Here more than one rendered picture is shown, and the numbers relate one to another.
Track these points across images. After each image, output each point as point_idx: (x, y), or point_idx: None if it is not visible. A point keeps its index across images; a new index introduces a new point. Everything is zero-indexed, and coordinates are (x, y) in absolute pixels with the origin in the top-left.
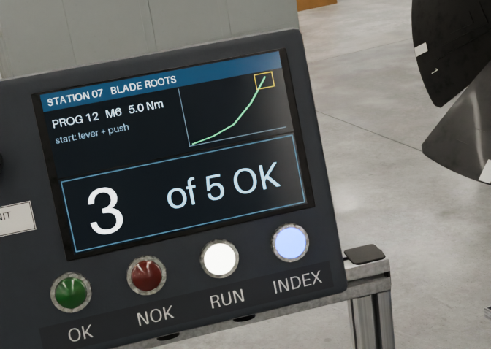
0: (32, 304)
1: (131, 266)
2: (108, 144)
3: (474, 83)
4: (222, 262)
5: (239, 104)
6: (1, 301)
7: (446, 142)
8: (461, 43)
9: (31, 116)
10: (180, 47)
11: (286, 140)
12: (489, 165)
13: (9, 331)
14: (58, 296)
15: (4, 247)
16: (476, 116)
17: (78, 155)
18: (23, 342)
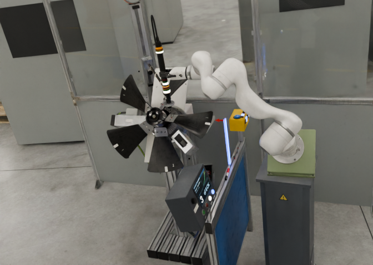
0: (201, 216)
1: (205, 204)
2: (198, 190)
3: (152, 151)
4: (211, 198)
5: (203, 177)
6: (200, 218)
7: (153, 167)
8: (129, 141)
9: (193, 191)
10: (196, 173)
11: (207, 178)
12: (165, 167)
13: (201, 221)
14: (203, 213)
15: (197, 210)
16: (156, 158)
17: (197, 193)
18: (202, 222)
